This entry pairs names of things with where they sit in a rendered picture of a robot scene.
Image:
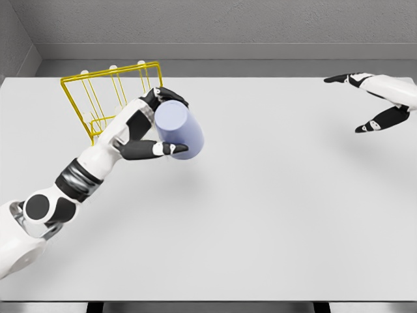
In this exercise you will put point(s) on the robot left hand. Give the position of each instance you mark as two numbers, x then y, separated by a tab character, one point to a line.
130	124

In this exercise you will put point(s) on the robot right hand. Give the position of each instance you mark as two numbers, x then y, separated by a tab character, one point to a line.
384	89

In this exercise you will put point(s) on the light blue cup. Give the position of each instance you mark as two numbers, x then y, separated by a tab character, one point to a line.
180	130

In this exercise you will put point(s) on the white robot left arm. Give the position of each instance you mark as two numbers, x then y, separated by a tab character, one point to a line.
55	208

